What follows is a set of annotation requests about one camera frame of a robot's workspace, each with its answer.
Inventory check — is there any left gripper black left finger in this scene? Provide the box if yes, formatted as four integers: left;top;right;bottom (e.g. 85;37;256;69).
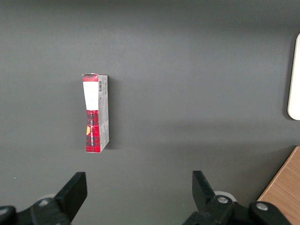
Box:
0;172;88;225

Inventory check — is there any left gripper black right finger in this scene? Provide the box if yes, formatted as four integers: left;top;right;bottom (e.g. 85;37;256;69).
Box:
182;170;292;225

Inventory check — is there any wooden drawer cabinet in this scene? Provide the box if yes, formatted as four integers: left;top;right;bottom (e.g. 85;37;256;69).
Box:
257;145;300;225

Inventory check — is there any red plaid cardboard box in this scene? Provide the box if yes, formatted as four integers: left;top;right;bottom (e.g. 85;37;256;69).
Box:
82;73;110;153

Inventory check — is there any white rectangular tray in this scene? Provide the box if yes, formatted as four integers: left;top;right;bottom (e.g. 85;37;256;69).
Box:
287;32;300;121

